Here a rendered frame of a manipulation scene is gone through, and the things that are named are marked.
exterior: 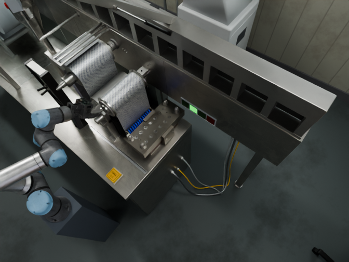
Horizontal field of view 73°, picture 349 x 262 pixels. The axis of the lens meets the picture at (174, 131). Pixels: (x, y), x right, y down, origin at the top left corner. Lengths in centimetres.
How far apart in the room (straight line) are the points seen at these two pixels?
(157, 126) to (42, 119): 68
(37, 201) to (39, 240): 128
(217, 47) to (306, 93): 37
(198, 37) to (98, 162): 102
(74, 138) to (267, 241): 184
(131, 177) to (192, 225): 100
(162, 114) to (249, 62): 76
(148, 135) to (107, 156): 33
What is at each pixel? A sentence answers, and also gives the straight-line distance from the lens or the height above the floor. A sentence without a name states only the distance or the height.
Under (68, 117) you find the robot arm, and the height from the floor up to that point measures 143.
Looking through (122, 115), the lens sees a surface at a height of 119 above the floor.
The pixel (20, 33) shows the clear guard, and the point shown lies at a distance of 210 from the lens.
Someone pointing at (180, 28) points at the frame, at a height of 165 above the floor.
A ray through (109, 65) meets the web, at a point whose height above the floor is 130.
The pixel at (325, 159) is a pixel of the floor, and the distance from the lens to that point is 287.
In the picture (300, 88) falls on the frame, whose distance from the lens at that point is 94.
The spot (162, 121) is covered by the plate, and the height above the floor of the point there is 103.
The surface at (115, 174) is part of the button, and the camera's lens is 154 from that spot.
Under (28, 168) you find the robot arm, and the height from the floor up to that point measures 144.
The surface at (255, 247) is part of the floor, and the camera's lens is 241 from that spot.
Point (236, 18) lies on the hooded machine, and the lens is 246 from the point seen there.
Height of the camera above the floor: 233
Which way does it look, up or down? 62 degrees down
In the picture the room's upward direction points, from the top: 6 degrees counter-clockwise
